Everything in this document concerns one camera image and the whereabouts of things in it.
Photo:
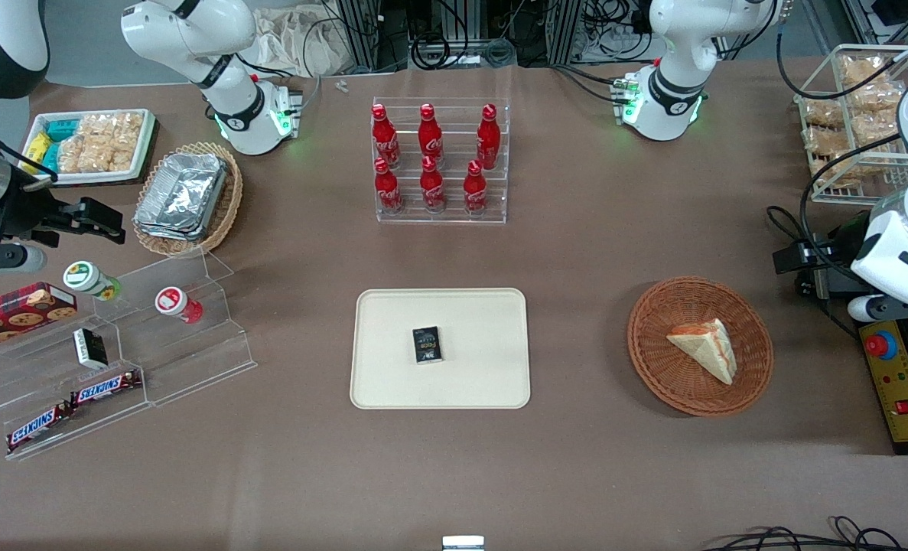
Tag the small black gum box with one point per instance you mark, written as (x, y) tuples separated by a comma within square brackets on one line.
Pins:
[(427, 344)]

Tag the red strawberry lid cup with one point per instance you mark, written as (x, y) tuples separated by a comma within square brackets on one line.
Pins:
[(174, 302)]

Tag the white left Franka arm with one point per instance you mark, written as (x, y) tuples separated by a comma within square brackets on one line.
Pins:
[(675, 46)]

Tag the aluminium frame rack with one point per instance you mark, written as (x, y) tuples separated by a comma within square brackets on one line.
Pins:
[(362, 30)]

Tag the small white grey device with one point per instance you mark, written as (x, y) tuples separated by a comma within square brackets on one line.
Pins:
[(463, 544)]

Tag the Snickers chocolate bar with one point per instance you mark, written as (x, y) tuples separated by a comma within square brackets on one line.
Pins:
[(37, 427), (105, 388)]

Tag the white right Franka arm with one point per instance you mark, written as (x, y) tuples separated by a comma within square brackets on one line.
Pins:
[(193, 30)]

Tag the oval tan wicker basket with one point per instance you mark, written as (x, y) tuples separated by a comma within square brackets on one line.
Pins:
[(228, 207)]

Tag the red Coca-Cola bottle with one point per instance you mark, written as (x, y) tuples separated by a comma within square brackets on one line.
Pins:
[(475, 191), (430, 138), (489, 141), (431, 187), (387, 191), (385, 138)]

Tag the stacked aluminium foil trays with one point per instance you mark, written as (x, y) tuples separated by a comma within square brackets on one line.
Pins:
[(182, 195)]

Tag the red tartan cookie box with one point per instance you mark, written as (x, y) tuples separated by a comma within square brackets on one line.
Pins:
[(17, 314)]

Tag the small black white box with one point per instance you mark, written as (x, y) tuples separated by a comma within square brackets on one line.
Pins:
[(90, 348)]

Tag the teal snack packet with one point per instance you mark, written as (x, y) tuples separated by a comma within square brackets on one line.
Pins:
[(50, 157), (62, 128)]

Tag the white cloth bag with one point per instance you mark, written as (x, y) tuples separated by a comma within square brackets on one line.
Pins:
[(293, 38)]

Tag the white rectangular snack tray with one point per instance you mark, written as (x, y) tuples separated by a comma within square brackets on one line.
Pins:
[(37, 177)]

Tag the yellow snack packet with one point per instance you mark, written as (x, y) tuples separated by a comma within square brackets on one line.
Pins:
[(35, 148)]

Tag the triangular wrapped sandwich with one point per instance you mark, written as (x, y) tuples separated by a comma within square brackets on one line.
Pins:
[(710, 348)]

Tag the clear acrylic bottle rack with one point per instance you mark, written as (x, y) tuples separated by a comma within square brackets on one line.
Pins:
[(454, 153)]

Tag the yellow emergency stop box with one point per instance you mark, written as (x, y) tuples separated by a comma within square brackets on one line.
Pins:
[(901, 390)]

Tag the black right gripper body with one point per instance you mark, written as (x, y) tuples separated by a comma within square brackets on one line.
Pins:
[(24, 215)]

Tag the beige plastic serving tray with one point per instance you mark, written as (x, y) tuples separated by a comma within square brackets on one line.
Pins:
[(484, 367)]

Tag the clear rice cracker bag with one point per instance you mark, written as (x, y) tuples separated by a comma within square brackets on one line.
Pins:
[(105, 141), (874, 126), (870, 80), (822, 113), (836, 172)]

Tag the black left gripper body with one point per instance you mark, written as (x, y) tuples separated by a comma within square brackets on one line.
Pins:
[(834, 269)]

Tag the green sunflower lid cup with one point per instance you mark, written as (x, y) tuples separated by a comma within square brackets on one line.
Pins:
[(86, 278)]

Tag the round brown wicker basket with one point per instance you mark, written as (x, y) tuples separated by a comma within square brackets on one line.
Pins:
[(652, 360)]

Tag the clear acrylic stepped shelf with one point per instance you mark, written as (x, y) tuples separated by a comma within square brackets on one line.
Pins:
[(186, 360)]

